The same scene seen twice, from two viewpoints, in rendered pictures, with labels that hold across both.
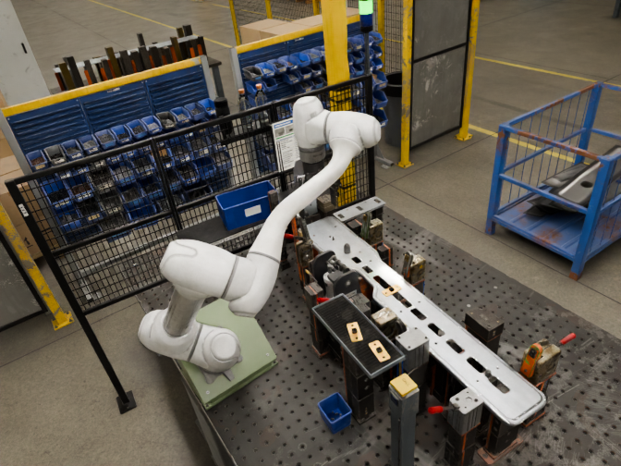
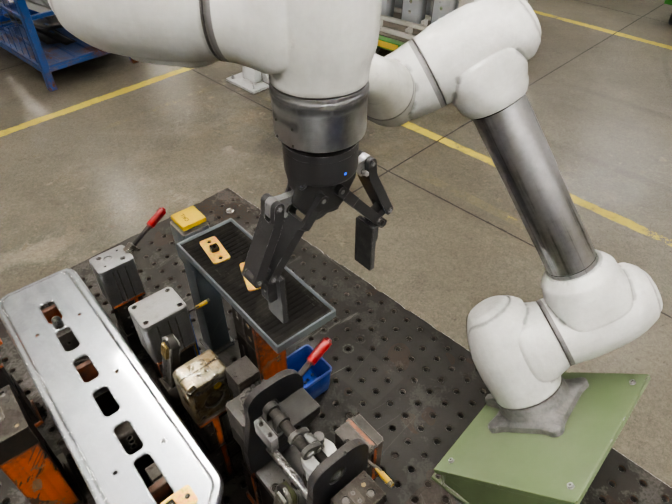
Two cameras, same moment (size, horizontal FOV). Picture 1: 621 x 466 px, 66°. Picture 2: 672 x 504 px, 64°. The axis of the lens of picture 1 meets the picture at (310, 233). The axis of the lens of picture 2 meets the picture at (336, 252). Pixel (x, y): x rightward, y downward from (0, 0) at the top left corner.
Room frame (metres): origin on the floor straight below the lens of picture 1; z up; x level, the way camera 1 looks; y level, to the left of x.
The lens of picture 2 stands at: (1.94, -0.14, 1.93)
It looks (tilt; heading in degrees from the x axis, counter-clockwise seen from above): 42 degrees down; 165
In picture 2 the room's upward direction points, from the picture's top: straight up
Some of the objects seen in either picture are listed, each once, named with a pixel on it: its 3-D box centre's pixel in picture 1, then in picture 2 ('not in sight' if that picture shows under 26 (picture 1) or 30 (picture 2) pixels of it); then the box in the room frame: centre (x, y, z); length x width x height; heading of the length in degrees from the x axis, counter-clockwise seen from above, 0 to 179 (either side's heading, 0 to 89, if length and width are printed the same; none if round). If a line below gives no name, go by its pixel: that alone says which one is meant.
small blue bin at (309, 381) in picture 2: (334, 413); (306, 375); (1.11, -0.01, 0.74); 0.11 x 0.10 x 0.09; 26
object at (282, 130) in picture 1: (291, 142); not in sight; (2.46, 0.04, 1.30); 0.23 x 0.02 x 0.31; 116
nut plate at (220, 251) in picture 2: (379, 349); (214, 248); (1.04, -0.18, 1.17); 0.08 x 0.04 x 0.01; 18
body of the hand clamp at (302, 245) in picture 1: (307, 271); not in sight; (1.84, 0.04, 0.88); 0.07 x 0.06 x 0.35; 116
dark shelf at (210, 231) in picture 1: (260, 214); not in sight; (2.22, 0.26, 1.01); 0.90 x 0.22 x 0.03; 116
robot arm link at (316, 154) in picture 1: (311, 151); (319, 108); (1.49, -0.04, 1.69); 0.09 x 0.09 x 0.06
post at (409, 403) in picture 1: (403, 428); (204, 288); (0.91, -0.22, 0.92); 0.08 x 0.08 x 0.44; 26
